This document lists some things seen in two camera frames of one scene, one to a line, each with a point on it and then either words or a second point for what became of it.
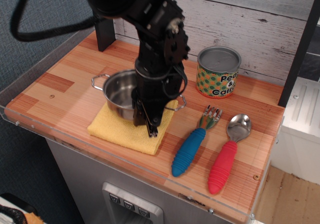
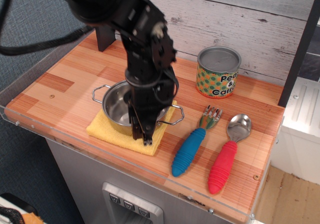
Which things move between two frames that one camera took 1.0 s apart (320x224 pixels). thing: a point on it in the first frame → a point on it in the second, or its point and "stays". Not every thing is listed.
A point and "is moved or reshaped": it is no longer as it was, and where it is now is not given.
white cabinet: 297,150 stays
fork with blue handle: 209,118 stays
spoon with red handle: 239,126 stays
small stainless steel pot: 117,88 is moved or reshaped
